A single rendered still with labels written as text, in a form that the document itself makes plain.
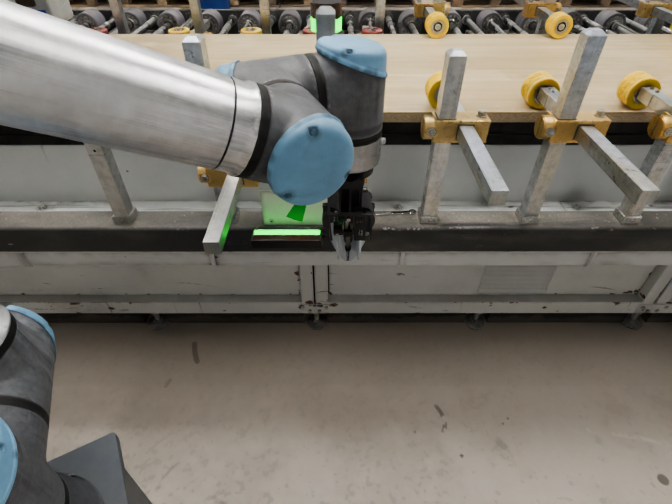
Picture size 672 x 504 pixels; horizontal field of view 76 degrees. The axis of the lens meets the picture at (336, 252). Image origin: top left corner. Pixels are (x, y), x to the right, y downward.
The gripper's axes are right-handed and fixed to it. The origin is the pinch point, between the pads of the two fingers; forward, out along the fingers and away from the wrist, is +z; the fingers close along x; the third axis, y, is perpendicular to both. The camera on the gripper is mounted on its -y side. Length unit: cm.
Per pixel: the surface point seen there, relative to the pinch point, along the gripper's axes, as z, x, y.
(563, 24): -12, 80, -111
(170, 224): 13, -43, -25
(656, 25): -7, 130, -135
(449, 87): -21.0, 20.3, -25.4
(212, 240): -2.4, -24.7, -0.6
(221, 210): -2.4, -25.0, -9.9
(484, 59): -8, 47, -87
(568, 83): -21, 44, -27
